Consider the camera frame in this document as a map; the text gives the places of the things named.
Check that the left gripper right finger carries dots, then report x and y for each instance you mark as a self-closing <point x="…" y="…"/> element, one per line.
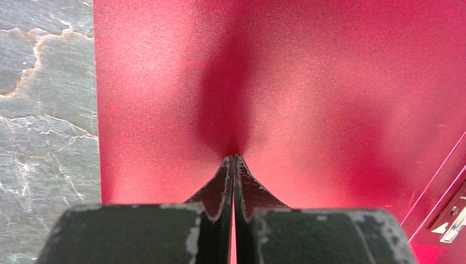
<point x="269" y="231"/>

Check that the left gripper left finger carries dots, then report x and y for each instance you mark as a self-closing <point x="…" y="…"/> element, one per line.
<point x="194" y="231"/>

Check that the red clip file folder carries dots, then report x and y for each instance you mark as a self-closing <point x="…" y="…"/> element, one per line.
<point x="330" y="103"/>

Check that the silver folder clip mechanism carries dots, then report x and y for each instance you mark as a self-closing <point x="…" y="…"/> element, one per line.
<point x="452" y="219"/>

